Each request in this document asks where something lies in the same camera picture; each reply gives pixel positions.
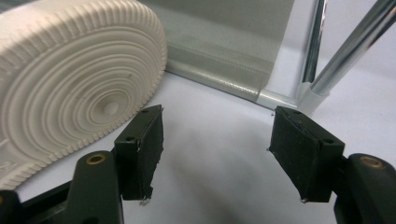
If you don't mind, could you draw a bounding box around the metal base rail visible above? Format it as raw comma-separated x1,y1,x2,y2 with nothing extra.
257,89,298,110

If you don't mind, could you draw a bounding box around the upright metal stand pole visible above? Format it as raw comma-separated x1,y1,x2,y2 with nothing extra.
301,0,328,84

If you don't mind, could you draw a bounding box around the white shoe sole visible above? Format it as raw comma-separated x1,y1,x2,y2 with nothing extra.
0,0,169,191

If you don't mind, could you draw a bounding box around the slanted metal stand pole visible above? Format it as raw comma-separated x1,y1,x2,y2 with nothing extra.
310,0,396,94

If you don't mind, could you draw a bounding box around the white plastic pole joint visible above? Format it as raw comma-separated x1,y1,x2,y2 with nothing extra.
295,81,331,118

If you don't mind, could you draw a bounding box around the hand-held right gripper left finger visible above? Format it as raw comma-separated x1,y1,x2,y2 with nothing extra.
113,104,165,202

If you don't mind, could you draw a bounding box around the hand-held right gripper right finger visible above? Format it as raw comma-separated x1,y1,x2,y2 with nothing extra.
268,105,346,203

